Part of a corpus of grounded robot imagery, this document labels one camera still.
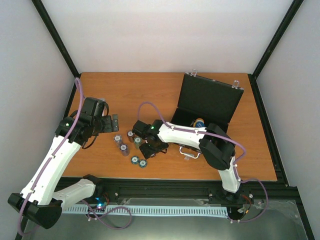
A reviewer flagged light blue cable duct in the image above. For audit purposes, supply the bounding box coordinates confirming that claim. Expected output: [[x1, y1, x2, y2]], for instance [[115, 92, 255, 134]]
[[62, 203, 229, 218]]

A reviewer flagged left black frame post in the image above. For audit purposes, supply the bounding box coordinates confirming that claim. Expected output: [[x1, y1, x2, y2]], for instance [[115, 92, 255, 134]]
[[31, 0, 81, 78]]

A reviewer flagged purple chip stack upper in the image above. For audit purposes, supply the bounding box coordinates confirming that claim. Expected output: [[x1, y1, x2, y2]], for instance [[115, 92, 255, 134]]
[[113, 134, 123, 148]]

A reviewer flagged blue short stack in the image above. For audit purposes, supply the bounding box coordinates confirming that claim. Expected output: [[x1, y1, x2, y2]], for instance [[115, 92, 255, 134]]
[[139, 159, 148, 168], [130, 155, 140, 165]]

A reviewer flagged green tall chip stack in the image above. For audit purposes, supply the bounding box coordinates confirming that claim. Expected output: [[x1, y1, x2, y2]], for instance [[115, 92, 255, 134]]
[[133, 136, 143, 150]]

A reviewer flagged blue short stack left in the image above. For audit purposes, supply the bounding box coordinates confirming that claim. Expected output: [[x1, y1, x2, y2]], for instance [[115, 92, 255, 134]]
[[130, 155, 140, 165]]

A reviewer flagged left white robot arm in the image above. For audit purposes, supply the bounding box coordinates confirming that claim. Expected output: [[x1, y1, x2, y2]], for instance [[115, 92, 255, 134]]
[[7, 113, 119, 229]]

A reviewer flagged purple chip stack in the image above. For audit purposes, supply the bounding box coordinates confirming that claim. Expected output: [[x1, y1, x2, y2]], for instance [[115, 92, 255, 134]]
[[113, 134, 123, 148], [119, 143, 130, 157]]

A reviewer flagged right black frame post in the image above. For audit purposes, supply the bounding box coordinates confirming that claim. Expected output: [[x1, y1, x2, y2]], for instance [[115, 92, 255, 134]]
[[251, 0, 305, 78]]

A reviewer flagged black poker set case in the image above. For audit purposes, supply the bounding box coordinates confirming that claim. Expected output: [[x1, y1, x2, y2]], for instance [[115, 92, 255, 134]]
[[171, 69, 245, 159]]

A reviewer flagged purple chip stack lower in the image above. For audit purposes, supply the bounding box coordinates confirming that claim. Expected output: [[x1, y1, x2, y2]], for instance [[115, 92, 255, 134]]
[[119, 143, 130, 157]]

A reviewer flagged blue short stack right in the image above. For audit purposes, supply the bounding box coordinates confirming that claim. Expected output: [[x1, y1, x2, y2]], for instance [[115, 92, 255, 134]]
[[139, 159, 148, 168]]

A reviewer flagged brown tall chip stack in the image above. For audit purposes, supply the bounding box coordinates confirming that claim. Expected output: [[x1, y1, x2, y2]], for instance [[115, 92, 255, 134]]
[[127, 131, 135, 143]]

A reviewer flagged black frame post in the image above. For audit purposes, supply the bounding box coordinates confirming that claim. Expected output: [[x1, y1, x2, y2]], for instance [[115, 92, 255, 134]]
[[31, 0, 81, 78], [251, 0, 305, 78]]

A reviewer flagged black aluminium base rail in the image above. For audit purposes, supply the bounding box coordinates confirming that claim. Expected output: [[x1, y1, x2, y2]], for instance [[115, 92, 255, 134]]
[[57, 177, 300, 208]]

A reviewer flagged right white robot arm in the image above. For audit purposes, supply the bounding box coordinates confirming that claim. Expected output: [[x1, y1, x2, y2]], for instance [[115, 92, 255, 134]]
[[132, 119, 241, 194]]

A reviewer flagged blue round blind button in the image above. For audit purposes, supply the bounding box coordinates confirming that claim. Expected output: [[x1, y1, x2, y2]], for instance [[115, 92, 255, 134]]
[[194, 120, 205, 128]]

